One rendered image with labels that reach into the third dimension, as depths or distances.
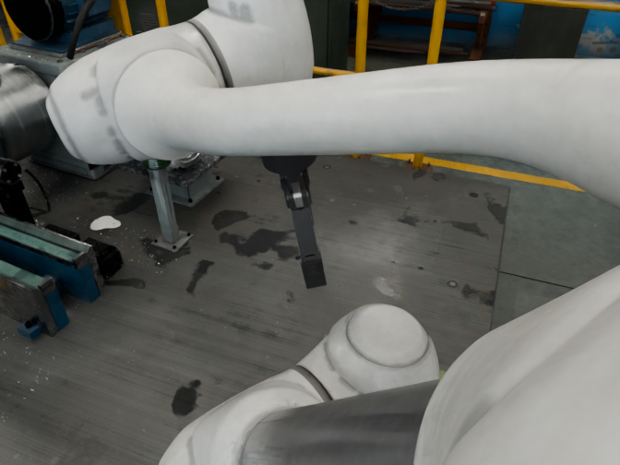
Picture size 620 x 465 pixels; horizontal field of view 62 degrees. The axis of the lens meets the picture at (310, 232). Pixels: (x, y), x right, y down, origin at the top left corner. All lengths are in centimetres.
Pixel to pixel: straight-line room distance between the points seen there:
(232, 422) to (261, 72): 37
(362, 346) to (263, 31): 38
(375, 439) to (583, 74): 22
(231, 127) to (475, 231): 112
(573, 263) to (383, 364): 223
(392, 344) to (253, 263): 69
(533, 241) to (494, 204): 132
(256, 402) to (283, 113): 33
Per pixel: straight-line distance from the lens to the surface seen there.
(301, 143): 38
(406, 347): 66
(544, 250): 284
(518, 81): 34
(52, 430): 108
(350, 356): 65
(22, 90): 157
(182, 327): 116
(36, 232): 133
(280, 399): 58
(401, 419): 25
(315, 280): 74
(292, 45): 58
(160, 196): 130
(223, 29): 56
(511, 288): 255
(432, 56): 299
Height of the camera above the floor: 163
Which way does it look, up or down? 37 degrees down
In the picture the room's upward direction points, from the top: straight up
